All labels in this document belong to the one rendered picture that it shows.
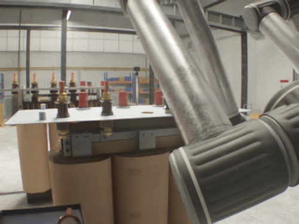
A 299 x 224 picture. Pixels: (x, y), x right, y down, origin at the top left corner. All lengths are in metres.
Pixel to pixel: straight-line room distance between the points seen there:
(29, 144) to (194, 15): 2.55
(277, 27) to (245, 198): 0.94
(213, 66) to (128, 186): 0.99
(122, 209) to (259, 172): 1.36
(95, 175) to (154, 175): 0.41
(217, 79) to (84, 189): 1.03
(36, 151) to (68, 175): 1.67
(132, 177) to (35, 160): 1.79
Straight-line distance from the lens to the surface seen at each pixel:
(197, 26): 1.10
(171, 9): 11.26
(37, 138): 3.12
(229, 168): 0.51
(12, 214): 1.42
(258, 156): 0.52
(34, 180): 3.26
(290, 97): 0.65
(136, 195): 1.69
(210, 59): 1.09
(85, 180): 1.54
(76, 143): 1.50
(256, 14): 1.36
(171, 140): 1.83
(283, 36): 1.26
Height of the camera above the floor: 1.53
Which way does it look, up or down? 6 degrees down
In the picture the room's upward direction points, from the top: straight up
